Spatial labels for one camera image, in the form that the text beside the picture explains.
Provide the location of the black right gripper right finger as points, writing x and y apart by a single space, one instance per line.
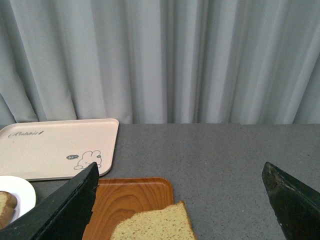
295 204

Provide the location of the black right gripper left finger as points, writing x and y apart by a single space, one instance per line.
63 215

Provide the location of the white round plate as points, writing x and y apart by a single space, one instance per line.
23 191

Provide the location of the bread slice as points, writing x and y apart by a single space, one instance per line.
8 203
170 223

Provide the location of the wooden brown tray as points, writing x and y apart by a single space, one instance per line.
118 199

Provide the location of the pink rabbit tray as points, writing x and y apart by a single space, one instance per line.
57 150

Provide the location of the grey curtain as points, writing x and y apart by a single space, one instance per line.
160 61

